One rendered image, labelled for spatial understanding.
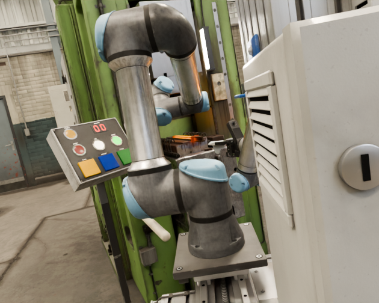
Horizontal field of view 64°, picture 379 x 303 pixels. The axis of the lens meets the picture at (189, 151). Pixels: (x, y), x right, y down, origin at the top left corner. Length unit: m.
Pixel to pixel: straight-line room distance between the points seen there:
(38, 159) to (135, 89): 7.16
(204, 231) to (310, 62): 0.63
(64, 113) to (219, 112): 5.37
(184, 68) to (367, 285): 0.78
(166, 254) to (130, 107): 1.36
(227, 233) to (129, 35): 0.54
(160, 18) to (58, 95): 6.36
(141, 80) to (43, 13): 7.49
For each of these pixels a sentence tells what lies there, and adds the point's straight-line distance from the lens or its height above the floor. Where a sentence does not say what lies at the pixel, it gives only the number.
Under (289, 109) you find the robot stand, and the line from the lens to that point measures 0.22.
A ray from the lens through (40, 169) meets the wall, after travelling 7.91.
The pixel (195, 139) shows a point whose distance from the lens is 1.74.
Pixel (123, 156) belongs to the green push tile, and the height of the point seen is 1.01.
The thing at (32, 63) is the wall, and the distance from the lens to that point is 7.93.
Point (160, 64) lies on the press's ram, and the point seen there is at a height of 1.44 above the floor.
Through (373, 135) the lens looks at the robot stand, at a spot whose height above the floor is 1.16.
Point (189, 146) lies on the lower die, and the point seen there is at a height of 0.96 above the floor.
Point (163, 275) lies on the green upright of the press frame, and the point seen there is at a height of 0.19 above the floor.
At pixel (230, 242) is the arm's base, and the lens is 0.79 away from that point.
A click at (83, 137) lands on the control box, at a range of 1.45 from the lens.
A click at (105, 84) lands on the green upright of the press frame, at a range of 1.78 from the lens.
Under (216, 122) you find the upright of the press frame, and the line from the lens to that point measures 1.99.
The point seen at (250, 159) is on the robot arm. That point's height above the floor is 0.97.
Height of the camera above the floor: 1.20
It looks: 9 degrees down
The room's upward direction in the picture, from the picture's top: 11 degrees counter-clockwise
